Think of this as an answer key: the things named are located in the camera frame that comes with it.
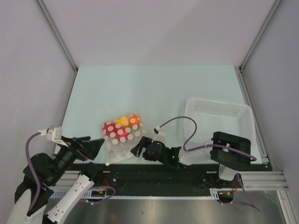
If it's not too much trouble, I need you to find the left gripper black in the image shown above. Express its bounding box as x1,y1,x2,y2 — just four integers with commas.
49,134,105,183

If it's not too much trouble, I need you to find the clear polka dot zip bag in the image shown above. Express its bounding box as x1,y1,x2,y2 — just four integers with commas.
104,113,148,166

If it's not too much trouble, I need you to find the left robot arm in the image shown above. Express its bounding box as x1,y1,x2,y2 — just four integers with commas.
8,136,105,224

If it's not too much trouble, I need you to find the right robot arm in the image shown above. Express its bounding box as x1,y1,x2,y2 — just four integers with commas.
131,129,256,187

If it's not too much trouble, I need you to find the orange fake fruit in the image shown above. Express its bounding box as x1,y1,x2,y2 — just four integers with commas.
129,114,141,127

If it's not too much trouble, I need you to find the red fake fruit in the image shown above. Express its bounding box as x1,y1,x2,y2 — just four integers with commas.
102,121,131,143

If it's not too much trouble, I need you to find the yellow fake fruit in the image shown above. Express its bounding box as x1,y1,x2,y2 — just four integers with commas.
116,116,130,126

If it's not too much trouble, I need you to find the white perforated plastic basket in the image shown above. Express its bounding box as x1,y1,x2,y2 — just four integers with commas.
185,98,256,149

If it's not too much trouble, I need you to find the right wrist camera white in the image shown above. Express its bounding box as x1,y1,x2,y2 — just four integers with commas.
153,126,166,143

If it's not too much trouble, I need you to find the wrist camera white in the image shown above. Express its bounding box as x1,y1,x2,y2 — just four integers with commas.
38,126,68,146
153,126,166,143

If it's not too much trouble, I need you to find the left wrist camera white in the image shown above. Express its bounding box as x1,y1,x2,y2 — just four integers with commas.
38,126,68,146

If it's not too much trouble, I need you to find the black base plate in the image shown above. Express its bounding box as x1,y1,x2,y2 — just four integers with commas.
48,163,274,197

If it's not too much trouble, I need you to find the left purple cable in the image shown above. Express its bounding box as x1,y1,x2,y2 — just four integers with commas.
25,132,51,212

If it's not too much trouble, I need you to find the purple cable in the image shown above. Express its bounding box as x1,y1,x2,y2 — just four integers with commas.
25,132,51,212
157,116,261,212

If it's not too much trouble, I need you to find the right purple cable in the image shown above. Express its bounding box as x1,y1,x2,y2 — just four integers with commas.
157,116,261,212

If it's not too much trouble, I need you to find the white slotted cable duct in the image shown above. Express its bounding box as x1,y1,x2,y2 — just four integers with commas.
43,188,234,200

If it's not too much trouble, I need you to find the right aluminium side rail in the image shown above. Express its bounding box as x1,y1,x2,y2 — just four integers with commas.
235,66,270,164

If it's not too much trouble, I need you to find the left aluminium frame post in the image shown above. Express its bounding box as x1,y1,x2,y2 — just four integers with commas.
34,0,78,74

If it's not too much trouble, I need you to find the aluminium frame post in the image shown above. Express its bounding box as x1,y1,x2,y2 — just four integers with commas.
239,0,284,72
34,0,78,74

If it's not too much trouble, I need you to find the right aluminium frame post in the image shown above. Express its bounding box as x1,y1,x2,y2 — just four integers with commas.
239,0,284,72

